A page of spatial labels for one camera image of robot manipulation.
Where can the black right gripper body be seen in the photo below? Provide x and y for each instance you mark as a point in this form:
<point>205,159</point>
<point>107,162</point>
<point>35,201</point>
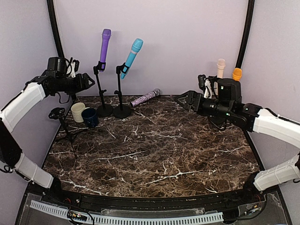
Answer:
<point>221,108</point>

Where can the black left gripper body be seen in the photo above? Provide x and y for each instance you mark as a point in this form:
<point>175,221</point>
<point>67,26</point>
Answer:
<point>69,86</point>

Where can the rhinestone silver-head microphone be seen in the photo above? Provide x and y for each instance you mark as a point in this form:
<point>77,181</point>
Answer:
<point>146,97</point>

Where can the black tripod shock-mount stand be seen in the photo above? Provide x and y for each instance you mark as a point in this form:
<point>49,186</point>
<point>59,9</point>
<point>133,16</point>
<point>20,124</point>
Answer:
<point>58,113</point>

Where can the black stand holding purple microphone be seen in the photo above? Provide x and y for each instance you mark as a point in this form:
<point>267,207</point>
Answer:
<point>104,110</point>

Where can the purple microphone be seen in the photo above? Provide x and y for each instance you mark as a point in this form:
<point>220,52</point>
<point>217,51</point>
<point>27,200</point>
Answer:
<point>106,34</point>

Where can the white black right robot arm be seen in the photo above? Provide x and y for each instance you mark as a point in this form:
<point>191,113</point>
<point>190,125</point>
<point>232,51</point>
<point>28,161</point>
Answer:
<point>254,118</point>

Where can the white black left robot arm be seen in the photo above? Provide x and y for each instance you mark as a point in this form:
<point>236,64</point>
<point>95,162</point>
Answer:
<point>61,75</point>

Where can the cream white microphone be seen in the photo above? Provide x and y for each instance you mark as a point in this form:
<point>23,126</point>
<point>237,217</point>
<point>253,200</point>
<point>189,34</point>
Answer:
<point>221,64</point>

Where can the black stand holding blue microphone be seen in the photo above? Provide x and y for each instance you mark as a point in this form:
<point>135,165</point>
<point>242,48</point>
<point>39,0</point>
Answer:
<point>121,111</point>

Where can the orange microphone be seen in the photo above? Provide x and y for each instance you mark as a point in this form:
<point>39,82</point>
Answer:
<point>237,74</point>

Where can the light blue microphone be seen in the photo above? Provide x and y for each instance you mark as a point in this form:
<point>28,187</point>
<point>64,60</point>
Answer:
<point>136,47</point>

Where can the white paper cup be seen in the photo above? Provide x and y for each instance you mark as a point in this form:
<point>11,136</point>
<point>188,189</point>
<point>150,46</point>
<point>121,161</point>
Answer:
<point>76,110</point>

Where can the dark blue cup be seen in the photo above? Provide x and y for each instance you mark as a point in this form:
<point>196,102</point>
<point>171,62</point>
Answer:
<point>90,118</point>

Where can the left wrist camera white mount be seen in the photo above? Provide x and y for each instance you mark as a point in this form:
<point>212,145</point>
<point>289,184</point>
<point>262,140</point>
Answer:
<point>72,67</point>

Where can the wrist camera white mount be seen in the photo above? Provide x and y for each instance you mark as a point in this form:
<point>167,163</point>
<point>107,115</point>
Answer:
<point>72,67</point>
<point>206,84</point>

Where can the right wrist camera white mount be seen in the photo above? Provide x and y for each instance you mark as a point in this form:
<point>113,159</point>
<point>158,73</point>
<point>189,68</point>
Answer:
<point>206,84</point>

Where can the black left corner frame post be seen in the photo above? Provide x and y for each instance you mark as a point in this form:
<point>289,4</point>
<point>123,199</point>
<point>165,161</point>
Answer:
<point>55,29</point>

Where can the black corner frame post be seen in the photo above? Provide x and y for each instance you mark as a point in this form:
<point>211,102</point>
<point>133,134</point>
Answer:
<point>246,32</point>
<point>55,29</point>

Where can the black right corner frame post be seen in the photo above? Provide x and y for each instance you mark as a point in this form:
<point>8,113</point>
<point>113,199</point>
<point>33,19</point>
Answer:
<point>246,32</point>

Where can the black front table rail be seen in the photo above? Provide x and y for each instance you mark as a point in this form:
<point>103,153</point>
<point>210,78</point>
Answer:
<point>226,201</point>

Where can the white slotted cable duct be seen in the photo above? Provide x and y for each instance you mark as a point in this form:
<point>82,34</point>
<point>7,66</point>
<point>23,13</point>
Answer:
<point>83,218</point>

